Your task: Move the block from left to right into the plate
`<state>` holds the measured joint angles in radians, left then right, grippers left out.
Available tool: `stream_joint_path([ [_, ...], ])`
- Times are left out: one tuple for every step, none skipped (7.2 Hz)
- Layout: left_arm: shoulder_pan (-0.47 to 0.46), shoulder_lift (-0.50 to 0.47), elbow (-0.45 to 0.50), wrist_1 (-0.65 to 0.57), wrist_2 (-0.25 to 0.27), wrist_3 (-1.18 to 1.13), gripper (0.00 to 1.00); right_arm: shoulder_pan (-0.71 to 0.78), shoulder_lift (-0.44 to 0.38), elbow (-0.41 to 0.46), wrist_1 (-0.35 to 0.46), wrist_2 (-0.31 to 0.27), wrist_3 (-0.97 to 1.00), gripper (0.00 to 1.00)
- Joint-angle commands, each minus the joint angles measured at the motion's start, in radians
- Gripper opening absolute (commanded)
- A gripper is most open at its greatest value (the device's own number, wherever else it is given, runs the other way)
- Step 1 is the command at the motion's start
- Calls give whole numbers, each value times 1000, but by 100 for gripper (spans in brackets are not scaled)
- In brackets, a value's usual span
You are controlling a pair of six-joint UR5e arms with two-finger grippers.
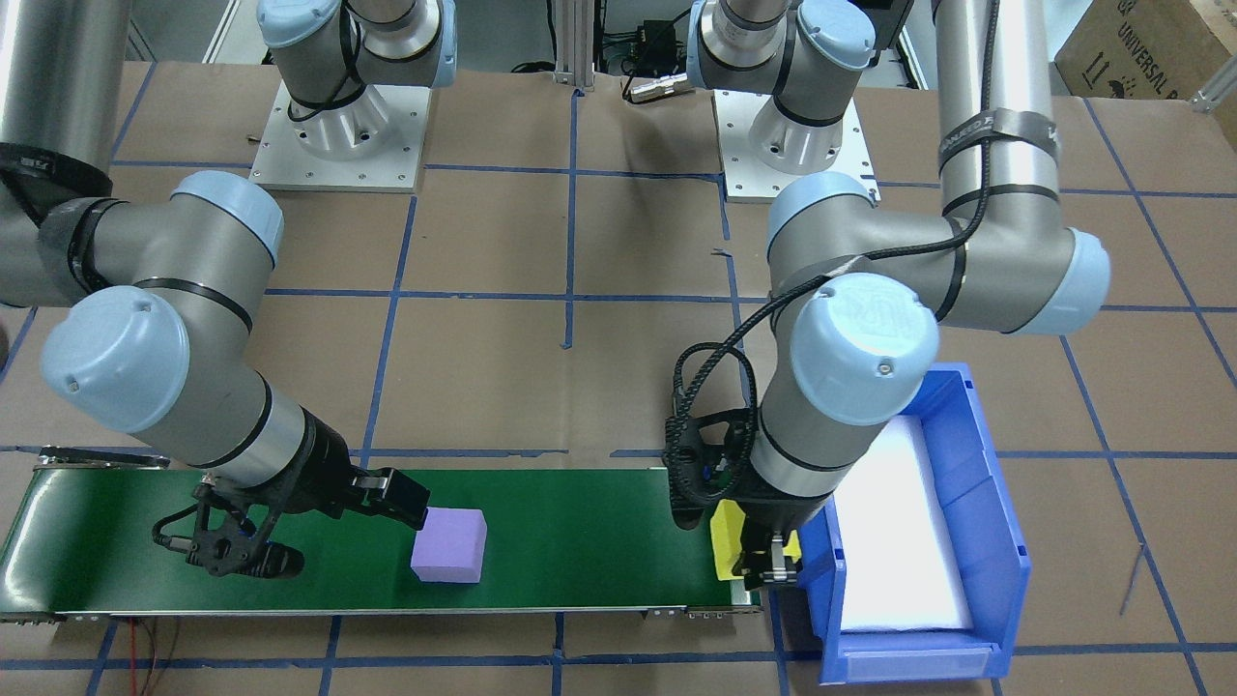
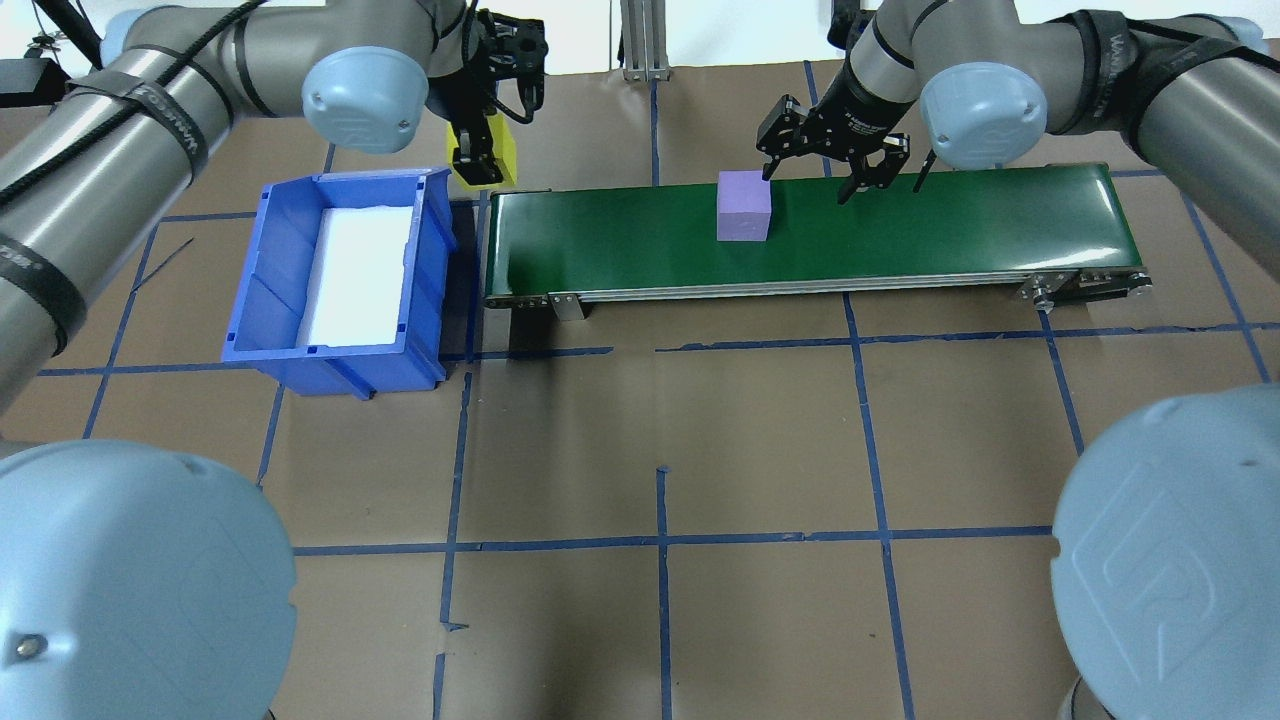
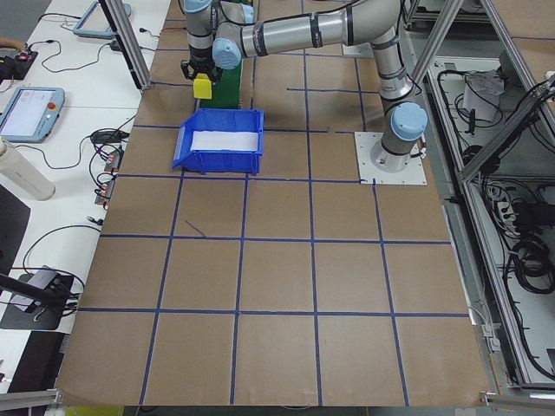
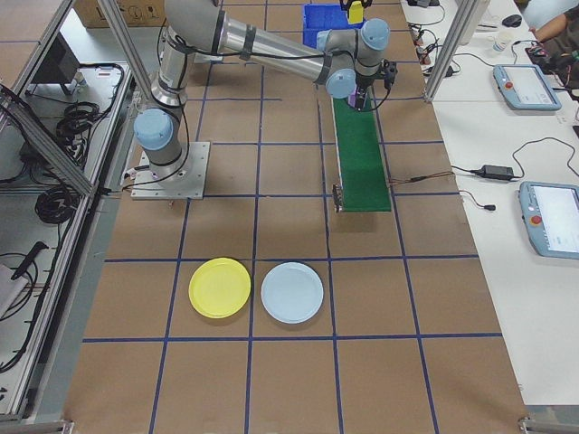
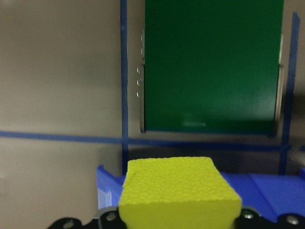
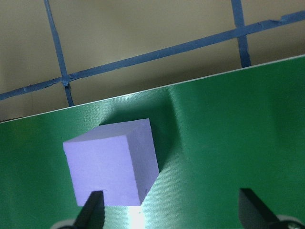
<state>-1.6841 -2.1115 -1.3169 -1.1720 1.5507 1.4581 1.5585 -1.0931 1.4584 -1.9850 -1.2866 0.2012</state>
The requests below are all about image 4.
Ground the light blue plate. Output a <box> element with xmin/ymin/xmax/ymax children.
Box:
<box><xmin>260</xmin><ymin>261</ymin><xmax>325</xmax><ymax>325</ymax></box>

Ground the yellow plate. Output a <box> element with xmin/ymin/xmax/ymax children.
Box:
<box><xmin>188</xmin><ymin>257</ymin><xmax>252</xmax><ymax>320</ymax></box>

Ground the blue plastic storage bin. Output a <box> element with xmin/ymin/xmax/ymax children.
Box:
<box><xmin>301</xmin><ymin>3</ymin><xmax>370</xmax><ymax>49</ymax></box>

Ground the green conveyor belt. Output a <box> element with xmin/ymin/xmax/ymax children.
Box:
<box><xmin>329</xmin><ymin>92</ymin><xmax>394</xmax><ymax>216</ymax></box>

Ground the black power adapter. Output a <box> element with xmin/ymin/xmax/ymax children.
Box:
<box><xmin>479</xmin><ymin>164</ymin><xmax>516</xmax><ymax>178</ymax></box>

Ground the grey blue teach pendant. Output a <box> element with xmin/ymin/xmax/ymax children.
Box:
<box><xmin>491</xmin><ymin>63</ymin><xmax>564</xmax><ymax>112</ymax></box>
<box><xmin>517</xmin><ymin>181</ymin><xmax>579</xmax><ymax>260</ymax></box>

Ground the person in dark clothing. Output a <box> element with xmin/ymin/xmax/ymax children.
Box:
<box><xmin>529</xmin><ymin>9</ymin><xmax>579</xmax><ymax>103</ymax></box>

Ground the brown cardboard box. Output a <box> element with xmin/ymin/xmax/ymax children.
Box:
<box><xmin>74</xmin><ymin>0</ymin><xmax>168</xmax><ymax>29</ymax></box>

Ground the black box device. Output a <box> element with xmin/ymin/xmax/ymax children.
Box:
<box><xmin>30</xmin><ymin>32</ymin><xmax>82</xmax><ymax>96</ymax></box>

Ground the black cable bundle with connectors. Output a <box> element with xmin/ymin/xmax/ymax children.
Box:
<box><xmin>408</xmin><ymin>21</ymin><xmax>442</xmax><ymax>76</ymax></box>

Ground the aluminium profile post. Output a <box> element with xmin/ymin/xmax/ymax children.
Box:
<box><xmin>96</xmin><ymin>0</ymin><xmax>154</xmax><ymax>108</ymax></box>
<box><xmin>422</xmin><ymin>0</ymin><xmax>480</xmax><ymax>104</ymax></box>

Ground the red and black wire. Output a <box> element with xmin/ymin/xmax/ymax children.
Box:
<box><xmin>388</xmin><ymin>172</ymin><xmax>455</xmax><ymax>185</ymax></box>

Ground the black adapter power cable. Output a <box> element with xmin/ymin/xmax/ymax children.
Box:
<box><xmin>451</xmin><ymin>137</ymin><xmax>579</xmax><ymax>182</ymax></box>

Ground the black cable with plug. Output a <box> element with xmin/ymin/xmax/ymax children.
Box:
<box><xmin>459</xmin><ymin>192</ymin><xmax>497</xmax><ymax>212</ymax></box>

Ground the black cable coil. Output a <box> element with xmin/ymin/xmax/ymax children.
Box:
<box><xmin>34</xmin><ymin>184</ymin><xmax>81</xmax><ymax>225</ymax></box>
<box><xmin>54</xmin><ymin>101</ymin><xmax>112</xmax><ymax>146</ymax></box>

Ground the V-shaped metal bar frame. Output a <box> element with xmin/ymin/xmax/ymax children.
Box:
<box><xmin>0</xmin><ymin>0</ymin><xmax>137</xmax><ymax>424</ymax></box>

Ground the black handle tool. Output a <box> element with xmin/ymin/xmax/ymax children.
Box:
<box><xmin>9</xmin><ymin>241</ymin><xmax>50</xmax><ymax>280</ymax></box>

